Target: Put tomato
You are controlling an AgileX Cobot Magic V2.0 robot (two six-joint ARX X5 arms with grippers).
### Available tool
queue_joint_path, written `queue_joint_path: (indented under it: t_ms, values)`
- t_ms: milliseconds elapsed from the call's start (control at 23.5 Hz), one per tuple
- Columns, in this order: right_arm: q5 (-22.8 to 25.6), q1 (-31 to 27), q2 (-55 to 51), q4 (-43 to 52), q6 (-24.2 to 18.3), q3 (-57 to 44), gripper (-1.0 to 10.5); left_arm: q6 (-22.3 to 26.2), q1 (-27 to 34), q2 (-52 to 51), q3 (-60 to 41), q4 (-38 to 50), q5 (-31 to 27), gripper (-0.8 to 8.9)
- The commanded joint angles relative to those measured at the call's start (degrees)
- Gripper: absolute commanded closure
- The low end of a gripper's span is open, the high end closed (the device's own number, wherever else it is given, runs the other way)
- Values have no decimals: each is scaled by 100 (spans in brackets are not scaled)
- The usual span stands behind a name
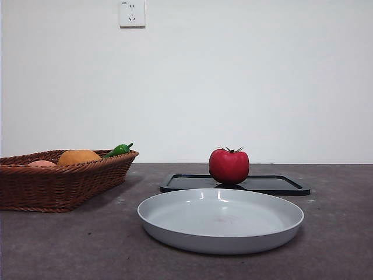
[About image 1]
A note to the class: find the red tomato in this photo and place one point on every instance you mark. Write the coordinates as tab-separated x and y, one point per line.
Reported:
228	166

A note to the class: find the green pepper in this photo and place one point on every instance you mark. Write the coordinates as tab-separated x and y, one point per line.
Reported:
117	150

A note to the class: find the grey round plate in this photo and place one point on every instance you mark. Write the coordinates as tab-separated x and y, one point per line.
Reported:
221	221

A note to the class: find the black rectangular tray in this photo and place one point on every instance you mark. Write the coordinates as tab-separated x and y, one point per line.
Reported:
277	185

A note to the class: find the orange round fruit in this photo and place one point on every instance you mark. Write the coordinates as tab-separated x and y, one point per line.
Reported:
77	157

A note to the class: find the brown wicker basket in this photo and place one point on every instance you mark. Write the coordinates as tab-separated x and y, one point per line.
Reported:
58	186

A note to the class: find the pale pink fruit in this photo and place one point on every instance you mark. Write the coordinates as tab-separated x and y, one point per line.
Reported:
42	164

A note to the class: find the white wall socket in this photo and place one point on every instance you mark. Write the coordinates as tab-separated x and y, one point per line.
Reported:
132	14

